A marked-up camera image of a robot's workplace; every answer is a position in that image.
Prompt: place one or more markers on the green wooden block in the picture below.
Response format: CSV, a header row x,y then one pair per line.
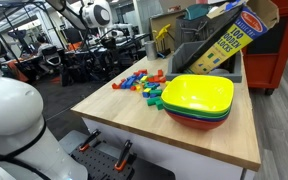
x,y
159,105
153,101
150,76
156,92

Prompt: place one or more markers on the yellow wooden block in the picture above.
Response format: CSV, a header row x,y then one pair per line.
x,y
167,83
144,78
138,88
147,90

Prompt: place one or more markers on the robot stand platform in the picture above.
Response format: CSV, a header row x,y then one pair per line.
x,y
67,140

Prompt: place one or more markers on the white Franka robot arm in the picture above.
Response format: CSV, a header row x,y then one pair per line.
x,y
14,106

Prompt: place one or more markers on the black office chair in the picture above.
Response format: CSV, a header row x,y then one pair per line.
x,y
52,58

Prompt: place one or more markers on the orange arch block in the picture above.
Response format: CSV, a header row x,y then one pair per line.
x,y
116,86

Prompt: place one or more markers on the long blue wooden block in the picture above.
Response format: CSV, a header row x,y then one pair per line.
x,y
131,82

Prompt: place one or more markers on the yellow plastic bowl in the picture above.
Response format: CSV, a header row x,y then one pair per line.
x,y
199,91

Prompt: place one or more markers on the red plastic bowl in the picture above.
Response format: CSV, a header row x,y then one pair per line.
x,y
197,124

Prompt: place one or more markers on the seated person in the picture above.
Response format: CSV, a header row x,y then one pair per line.
x,y
43,46

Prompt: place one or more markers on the metal cup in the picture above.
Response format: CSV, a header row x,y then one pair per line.
x,y
150,50

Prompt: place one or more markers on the small orange wooden block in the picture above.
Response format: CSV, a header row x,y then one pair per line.
x,y
133,88

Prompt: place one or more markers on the teal wooden block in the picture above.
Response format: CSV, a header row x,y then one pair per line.
x,y
150,85

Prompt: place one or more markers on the yellow clamp tool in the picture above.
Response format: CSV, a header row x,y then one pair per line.
x,y
162,31

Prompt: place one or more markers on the red tool cabinet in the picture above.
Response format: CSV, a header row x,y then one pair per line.
x,y
267,63

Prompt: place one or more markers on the teal cloth item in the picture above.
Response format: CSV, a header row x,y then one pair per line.
x,y
195,11

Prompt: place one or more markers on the blue tool base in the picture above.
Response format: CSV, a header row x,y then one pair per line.
x,y
164,53

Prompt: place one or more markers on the dark grey fabric crate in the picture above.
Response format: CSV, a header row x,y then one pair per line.
x,y
189,31

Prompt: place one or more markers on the blue plastic bowl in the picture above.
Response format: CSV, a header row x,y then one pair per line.
x,y
184,117

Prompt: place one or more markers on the brown cardboard box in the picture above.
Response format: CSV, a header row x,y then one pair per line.
x,y
160,23

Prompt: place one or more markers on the grey plastic bin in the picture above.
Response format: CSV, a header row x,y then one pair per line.
x,y
180,56

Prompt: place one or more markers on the green plastic bowl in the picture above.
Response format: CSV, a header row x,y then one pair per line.
x,y
170,109

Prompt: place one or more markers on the red wooden block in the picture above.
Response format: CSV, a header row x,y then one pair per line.
x,y
150,79
122,80
140,72
160,79
160,72

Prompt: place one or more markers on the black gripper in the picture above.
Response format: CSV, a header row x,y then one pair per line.
x,y
108,43

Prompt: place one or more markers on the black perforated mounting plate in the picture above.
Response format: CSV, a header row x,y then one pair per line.
x,y
100,165

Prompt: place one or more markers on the wooden blocks cardboard box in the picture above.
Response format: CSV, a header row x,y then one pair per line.
x,y
227,43

